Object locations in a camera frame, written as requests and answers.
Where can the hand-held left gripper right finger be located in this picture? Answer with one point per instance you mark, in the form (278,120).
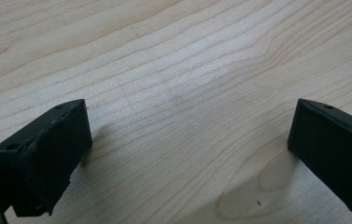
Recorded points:
(332,149)

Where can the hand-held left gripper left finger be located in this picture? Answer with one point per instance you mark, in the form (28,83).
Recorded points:
(49,152)

